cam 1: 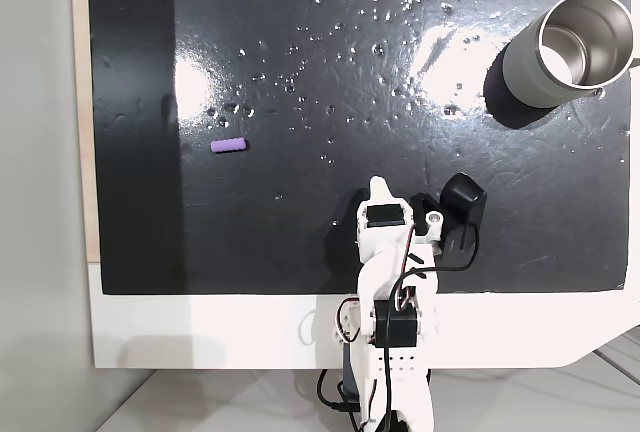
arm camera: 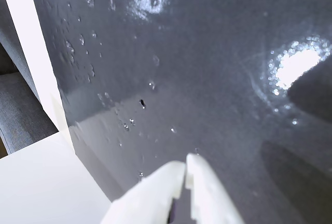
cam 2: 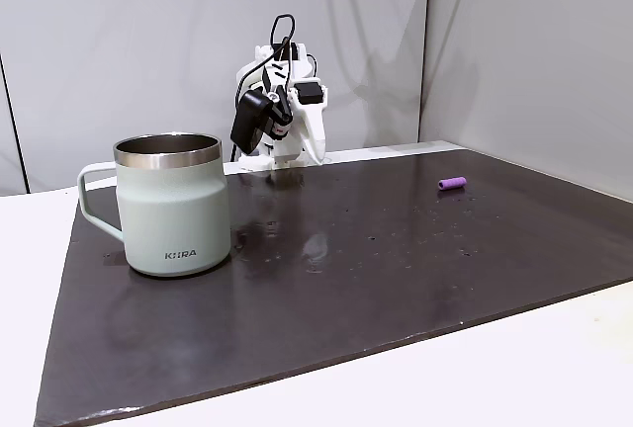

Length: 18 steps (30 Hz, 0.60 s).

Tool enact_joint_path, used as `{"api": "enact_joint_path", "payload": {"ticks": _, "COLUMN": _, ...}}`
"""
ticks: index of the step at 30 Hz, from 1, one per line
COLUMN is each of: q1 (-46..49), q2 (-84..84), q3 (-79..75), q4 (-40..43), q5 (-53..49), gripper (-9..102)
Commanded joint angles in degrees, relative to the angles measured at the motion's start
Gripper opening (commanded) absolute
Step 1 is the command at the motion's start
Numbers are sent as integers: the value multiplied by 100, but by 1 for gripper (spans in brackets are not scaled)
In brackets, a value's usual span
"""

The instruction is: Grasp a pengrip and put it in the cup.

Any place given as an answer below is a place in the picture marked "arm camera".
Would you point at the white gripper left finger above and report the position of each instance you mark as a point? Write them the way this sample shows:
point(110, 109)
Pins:
point(145, 198)

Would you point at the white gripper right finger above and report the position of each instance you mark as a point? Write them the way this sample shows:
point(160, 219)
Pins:
point(207, 195)

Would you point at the dark grey table mat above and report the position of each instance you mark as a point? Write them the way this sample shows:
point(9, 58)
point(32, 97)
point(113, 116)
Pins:
point(197, 78)

